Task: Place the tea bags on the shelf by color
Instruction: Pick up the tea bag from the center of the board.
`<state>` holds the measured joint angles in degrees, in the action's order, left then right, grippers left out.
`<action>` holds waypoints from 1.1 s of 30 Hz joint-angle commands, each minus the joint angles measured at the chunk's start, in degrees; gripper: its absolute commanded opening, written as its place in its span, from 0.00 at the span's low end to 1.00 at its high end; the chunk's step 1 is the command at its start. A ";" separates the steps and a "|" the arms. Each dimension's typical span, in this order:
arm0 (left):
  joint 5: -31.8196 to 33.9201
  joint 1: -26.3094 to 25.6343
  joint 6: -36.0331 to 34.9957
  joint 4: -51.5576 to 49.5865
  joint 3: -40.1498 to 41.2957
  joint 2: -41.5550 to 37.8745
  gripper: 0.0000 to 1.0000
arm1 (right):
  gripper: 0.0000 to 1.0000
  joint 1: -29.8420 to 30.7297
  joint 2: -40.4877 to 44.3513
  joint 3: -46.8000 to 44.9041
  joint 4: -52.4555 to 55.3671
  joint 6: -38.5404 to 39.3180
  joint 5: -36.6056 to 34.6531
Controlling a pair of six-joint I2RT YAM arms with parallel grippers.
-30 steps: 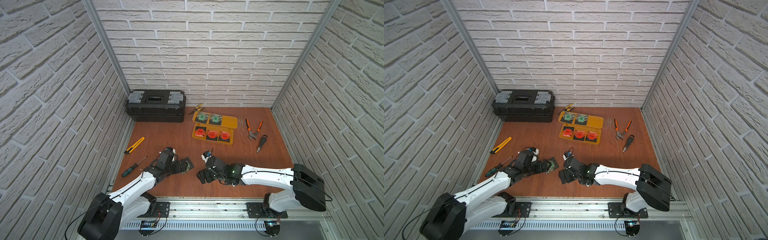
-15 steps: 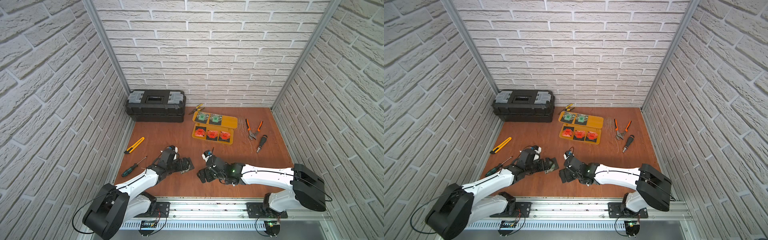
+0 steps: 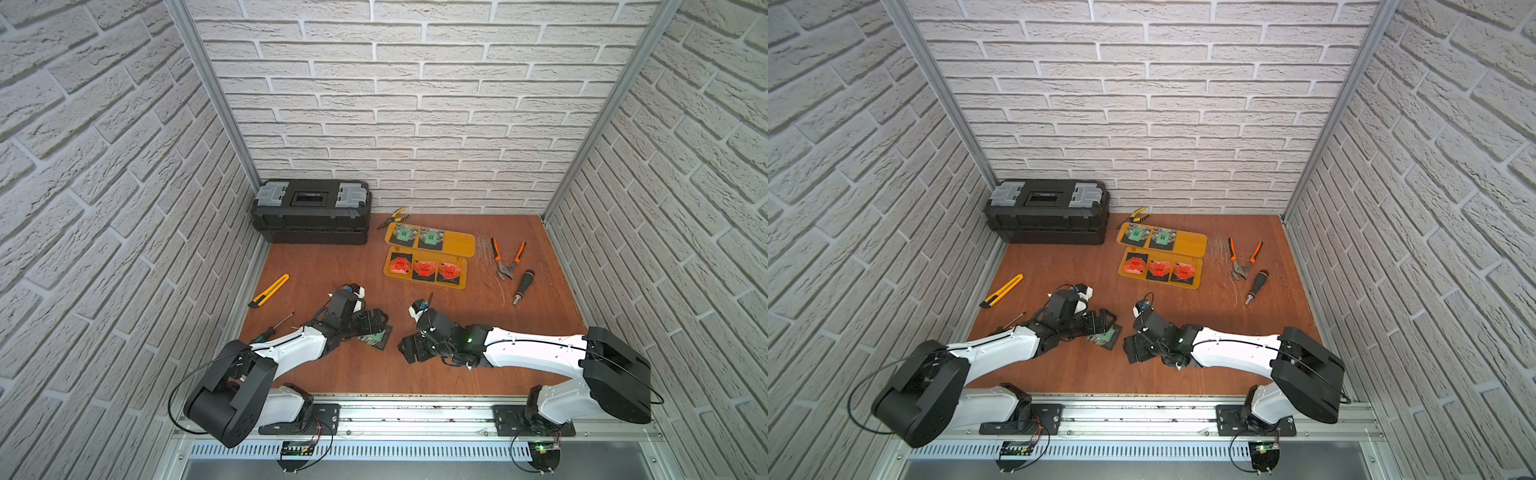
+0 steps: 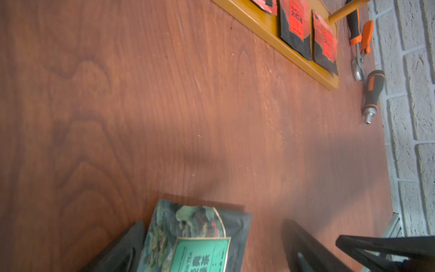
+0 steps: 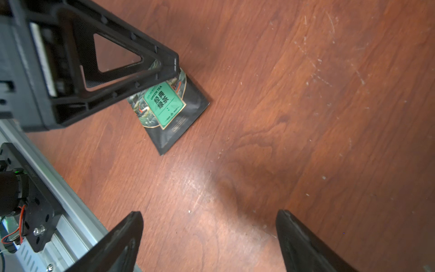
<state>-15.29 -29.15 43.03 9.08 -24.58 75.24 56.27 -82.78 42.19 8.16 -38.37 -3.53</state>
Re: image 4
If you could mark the green tea bag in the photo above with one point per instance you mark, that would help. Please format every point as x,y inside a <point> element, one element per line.
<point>183,238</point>

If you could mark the red tea bag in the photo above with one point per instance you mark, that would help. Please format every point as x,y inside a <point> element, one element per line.
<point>269,6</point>
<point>325,44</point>
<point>295,28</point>

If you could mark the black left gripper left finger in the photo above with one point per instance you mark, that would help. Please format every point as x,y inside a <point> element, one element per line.
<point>122,254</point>

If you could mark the yellow wooden two-tier shelf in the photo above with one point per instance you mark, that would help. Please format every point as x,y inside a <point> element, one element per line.
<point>266,26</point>

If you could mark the red tea bag front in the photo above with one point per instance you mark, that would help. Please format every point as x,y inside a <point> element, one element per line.
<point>295,28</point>

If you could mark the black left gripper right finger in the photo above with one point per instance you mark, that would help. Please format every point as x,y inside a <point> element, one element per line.
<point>306,254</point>

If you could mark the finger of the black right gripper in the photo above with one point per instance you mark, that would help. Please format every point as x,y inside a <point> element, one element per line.
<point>414,254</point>

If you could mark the orange handled groove pliers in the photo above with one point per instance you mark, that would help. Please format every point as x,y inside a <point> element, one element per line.
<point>360,39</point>

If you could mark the black orange ratchet screwdriver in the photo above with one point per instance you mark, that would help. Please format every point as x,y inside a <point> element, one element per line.
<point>373,87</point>

